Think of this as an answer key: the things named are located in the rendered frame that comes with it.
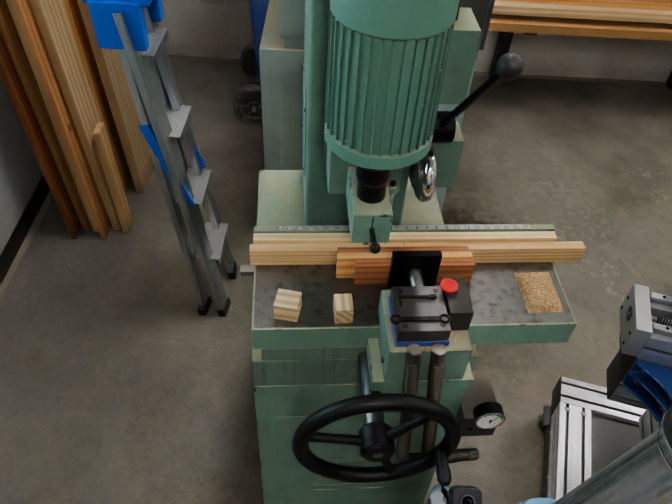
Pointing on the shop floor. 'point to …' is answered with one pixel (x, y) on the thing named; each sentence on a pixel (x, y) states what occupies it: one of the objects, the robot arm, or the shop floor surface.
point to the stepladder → (168, 137)
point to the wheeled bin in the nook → (247, 105)
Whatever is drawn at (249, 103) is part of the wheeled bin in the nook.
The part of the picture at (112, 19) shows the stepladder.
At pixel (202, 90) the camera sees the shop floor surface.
